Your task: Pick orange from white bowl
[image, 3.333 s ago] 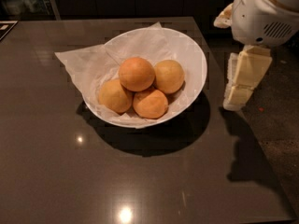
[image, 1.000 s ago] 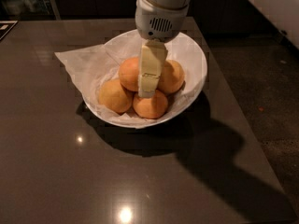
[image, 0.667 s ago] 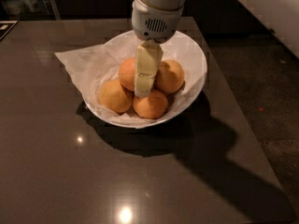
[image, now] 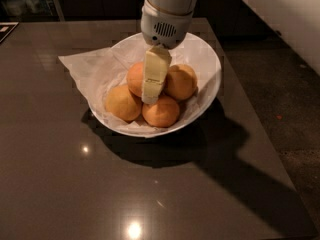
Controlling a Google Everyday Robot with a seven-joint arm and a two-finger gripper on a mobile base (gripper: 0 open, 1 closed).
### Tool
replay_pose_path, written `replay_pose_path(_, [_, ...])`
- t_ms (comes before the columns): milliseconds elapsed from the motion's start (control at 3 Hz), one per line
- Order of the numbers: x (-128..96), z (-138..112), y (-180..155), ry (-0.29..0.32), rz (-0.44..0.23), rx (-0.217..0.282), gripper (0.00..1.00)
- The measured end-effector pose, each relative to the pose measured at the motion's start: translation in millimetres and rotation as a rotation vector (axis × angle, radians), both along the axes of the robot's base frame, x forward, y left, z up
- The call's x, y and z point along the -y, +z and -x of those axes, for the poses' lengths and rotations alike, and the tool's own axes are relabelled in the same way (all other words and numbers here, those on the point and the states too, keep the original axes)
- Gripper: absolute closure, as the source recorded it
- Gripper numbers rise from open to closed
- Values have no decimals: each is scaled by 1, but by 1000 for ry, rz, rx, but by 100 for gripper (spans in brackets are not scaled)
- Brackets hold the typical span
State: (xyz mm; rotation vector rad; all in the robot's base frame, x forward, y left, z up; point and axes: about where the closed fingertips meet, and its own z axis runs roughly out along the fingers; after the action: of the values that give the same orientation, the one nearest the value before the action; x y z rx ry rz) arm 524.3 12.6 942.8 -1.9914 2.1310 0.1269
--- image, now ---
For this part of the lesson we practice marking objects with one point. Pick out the white paper liner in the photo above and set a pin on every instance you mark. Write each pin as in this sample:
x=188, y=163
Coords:
x=96, y=72

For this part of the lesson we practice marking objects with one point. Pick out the dark framed object on table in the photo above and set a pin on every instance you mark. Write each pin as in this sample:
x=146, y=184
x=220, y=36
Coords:
x=6, y=28

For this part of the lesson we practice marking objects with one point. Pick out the white bowl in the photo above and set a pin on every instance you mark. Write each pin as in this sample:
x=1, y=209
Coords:
x=196, y=53

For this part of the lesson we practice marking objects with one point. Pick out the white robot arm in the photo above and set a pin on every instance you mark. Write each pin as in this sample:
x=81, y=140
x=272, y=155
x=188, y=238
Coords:
x=164, y=25

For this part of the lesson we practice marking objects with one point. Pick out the orange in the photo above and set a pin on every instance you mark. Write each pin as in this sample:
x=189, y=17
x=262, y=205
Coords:
x=122, y=103
x=164, y=113
x=181, y=82
x=134, y=78

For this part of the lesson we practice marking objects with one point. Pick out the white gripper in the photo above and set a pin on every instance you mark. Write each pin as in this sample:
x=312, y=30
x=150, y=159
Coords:
x=164, y=27

